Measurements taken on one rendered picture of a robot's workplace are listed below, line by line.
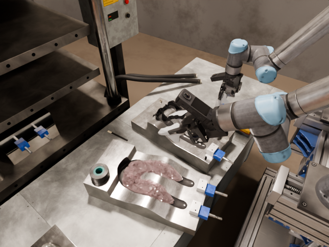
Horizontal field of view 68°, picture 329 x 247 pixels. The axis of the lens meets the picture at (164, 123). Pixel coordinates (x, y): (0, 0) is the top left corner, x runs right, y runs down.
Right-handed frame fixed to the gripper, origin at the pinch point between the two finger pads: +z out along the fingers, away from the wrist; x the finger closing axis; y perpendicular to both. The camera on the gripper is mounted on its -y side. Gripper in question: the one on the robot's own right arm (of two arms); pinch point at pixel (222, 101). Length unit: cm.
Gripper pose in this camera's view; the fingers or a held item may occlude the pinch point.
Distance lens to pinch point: 137.5
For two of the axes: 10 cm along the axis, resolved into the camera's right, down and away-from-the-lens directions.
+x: 6.2, -5.6, 5.5
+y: 7.9, 4.4, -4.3
